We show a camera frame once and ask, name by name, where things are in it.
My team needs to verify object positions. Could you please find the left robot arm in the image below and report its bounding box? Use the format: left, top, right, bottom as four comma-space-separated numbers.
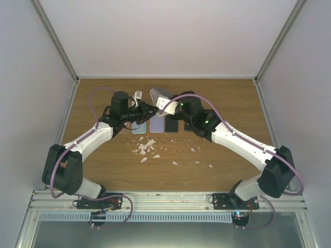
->
42, 91, 158, 209

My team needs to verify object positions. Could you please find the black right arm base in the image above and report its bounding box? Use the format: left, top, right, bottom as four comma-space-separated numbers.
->
211, 193, 260, 210

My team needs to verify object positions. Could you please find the white slotted cable duct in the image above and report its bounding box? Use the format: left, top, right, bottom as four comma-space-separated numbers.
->
39, 211, 232, 223

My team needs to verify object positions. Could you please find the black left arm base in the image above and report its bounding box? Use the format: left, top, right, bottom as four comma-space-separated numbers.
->
72, 192, 123, 211

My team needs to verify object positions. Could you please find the aluminium front rail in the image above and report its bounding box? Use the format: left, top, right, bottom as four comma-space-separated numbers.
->
28, 191, 307, 212

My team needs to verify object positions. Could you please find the light blue phone case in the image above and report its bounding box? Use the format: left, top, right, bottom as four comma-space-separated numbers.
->
131, 122, 146, 134

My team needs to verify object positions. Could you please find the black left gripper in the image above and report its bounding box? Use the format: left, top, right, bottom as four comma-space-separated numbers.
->
122, 101, 158, 125

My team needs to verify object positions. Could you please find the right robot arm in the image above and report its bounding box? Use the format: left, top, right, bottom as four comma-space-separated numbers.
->
169, 91, 296, 209

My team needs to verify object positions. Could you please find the dark green smartphone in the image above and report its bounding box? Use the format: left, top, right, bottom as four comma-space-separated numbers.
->
165, 116, 178, 133

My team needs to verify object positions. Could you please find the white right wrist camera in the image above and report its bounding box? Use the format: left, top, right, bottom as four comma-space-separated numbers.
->
155, 96, 178, 116

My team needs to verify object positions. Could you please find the white debris pile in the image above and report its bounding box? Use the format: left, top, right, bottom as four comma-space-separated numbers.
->
131, 136, 160, 163

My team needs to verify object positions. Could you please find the lavender phone case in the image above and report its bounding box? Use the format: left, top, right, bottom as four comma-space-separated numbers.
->
149, 115, 164, 133

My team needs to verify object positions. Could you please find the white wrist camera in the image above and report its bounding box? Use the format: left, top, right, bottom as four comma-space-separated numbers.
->
155, 96, 178, 116
132, 90, 142, 107

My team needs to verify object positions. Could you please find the white phone stand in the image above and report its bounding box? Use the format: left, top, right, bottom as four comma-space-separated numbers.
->
149, 87, 176, 117

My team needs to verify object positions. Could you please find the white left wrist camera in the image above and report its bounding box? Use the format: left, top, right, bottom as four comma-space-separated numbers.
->
132, 90, 142, 107

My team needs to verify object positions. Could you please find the phone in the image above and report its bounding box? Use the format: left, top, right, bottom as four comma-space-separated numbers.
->
184, 123, 193, 132

